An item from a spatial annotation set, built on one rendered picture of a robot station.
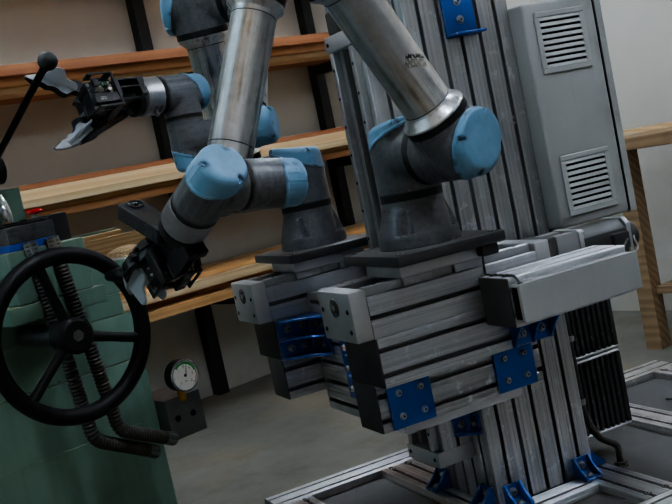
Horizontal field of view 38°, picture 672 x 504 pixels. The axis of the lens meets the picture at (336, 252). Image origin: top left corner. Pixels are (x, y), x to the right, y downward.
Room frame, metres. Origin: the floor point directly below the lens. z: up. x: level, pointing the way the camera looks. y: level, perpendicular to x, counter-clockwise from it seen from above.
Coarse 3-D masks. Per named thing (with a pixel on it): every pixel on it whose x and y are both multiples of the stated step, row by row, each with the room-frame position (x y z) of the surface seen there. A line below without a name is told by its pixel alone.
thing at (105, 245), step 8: (128, 232) 2.05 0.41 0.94; (136, 232) 2.06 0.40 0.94; (96, 240) 2.00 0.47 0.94; (104, 240) 2.01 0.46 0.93; (112, 240) 2.02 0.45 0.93; (120, 240) 2.03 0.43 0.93; (128, 240) 2.05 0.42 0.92; (136, 240) 2.06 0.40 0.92; (88, 248) 1.98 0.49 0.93; (96, 248) 2.00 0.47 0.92; (104, 248) 2.01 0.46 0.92; (112, 248) 2.02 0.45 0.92
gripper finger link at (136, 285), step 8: (136, 272) 1.53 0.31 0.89; (144, 272) 1.52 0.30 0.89; (136, 280) 1.54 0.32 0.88; (144, 280) 1.52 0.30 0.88; (128, 288) 1.56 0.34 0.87; (136, 288) 1.55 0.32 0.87; (144, 288) 1.53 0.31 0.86; (136, 296) 1.55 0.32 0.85; (144, 296) 1.53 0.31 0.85; (144, 304) 1.54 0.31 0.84
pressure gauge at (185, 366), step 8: (176, 360) 1.84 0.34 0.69; (184, 360) 1.84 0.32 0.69; (168, 368) 1.83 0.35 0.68; (176, 368) 1.83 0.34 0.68; (184, 368) 1.84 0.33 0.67; (192, 368) 1.85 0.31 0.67; (168, 376) 1.82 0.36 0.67; (176, 376) 1.82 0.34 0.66; (184, 376) 1.83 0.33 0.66; (192, 376) 1.85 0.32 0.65; (168, 384) 1.83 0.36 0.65; (176, 384) 1.82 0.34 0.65; (184, 384) 1.83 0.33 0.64; (192, 384) 1.84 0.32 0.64; (184, 392) 1.85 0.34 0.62
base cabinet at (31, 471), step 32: (64, 384) 1.74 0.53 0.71; (0, 416) 1.66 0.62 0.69; (128, 416) 1.82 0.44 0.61; (0, 448) 1.65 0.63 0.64; (32, 448) 1.69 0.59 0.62; (64, 448) 1.72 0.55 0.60; (96, 448) 1.76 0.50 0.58; (0, 480) 1.64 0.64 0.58; (32, 480) 1.68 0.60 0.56; (64, 480) 1.71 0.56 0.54; (96, 480) 1.75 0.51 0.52; (128, 480) 1.79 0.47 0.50; (160, 480) 1.84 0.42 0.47
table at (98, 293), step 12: (120, 264) 1.85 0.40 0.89; (96, 276) 1.82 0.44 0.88; (96, 288) 1.71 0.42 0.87; (108, 288) 1.83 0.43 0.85; (60, 300) 1.66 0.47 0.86; (84, 300) 1.69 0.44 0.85; (96, 300) 1.70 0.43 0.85; (12, 312) 1.60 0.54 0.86; (24, 312) 1.62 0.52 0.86; (36, 312) 1.63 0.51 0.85; (12, 324) 1.60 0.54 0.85
